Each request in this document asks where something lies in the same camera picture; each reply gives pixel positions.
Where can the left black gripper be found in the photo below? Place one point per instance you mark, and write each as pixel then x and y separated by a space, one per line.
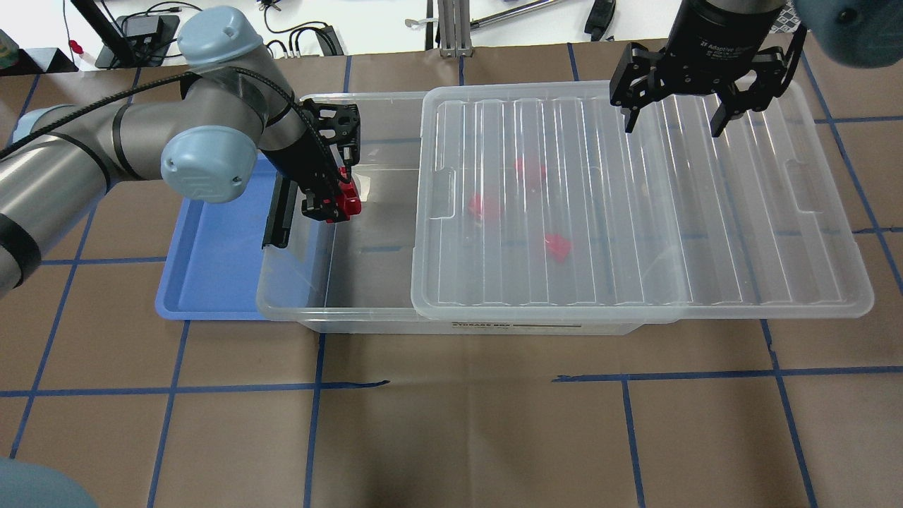
pixel 299 164

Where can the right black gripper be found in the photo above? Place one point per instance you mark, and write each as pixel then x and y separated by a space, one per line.
pixel 726 29

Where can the red block from tray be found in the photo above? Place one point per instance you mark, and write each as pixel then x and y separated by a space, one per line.
pixel 348 202

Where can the clear plastic box lid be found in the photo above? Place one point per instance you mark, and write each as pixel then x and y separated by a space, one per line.
pixel 762 228

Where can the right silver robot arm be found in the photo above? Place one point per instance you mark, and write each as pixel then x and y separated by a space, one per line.
pixel 857 34

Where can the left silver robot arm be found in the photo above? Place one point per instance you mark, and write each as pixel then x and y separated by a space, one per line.
pixel 200 132

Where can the clear plastic storage box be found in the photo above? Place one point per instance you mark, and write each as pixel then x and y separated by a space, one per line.
pixel 353 254

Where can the black power adapter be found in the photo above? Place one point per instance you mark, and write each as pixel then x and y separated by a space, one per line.
pixel 329 41

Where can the blue plastic tray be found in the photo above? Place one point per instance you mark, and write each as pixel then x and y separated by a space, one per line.
pixel 213 266

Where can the red block centre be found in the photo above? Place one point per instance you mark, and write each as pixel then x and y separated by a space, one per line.
pixel 484 208

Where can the long metal grabber rod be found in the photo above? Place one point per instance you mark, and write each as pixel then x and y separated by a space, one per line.
pixel 493 19

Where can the red block upper middle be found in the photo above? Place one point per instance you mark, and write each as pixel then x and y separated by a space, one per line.
pixel 531 174

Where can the red block lower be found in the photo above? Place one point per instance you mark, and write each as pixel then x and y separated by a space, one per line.
pixel 558 247

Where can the black box latch handle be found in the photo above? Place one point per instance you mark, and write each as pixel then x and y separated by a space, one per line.
pixel 281 211

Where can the aluminium frame post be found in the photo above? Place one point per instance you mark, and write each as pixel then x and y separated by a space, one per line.
pixel 454 28

